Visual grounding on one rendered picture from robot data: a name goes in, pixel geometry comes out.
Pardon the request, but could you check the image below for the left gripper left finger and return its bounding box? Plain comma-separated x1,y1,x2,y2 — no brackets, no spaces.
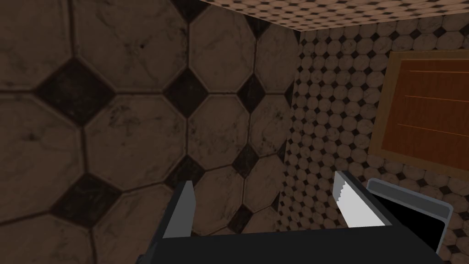
154,179,195,242

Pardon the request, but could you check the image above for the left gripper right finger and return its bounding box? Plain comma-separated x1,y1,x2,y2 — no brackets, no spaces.
333,170,402,229

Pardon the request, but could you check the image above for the grey rimmed black box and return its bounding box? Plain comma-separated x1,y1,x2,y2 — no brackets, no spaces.
366,177,455,254

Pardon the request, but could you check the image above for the brown wooden door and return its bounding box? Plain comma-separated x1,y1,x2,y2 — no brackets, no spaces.
380,58,469,172

